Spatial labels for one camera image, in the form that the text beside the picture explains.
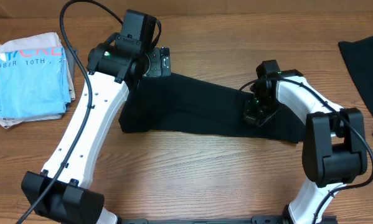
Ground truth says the black t-shirt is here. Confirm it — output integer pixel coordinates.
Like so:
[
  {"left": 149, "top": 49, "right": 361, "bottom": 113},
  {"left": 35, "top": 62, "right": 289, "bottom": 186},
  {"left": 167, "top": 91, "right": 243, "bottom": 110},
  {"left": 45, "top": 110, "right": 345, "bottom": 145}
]
[{"left": 119, "top": 73, "right": 305, "bottom": 144}]

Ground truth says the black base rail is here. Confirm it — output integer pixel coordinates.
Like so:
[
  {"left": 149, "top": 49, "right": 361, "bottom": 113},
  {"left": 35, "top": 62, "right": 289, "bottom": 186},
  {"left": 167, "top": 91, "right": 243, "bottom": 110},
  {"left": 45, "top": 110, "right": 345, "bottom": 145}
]
[{"left": 120, "top": 215, "right": 290, "bottom": 224}]

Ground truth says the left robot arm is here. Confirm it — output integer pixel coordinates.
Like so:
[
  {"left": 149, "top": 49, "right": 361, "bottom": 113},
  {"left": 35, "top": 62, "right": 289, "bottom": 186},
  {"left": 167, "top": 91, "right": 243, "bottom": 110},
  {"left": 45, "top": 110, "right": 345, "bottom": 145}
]
[{"left": 21, "top": 10, "right": 171, "bottom": 223}]

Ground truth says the light blue folded t-shirt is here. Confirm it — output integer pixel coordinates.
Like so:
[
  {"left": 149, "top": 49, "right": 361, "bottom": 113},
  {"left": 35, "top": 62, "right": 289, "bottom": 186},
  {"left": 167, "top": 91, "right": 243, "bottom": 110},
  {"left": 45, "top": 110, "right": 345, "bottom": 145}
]
[{"left": 0, "top": 47, "right": 71, "bottom": 119}]

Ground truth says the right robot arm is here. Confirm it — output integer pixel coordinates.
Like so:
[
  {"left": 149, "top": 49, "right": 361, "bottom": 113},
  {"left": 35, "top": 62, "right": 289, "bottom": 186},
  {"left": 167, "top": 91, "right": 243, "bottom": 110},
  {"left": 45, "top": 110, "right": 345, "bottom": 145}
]
[{"left": 243, "top": 60, "right": 373, "bottom": 224}]

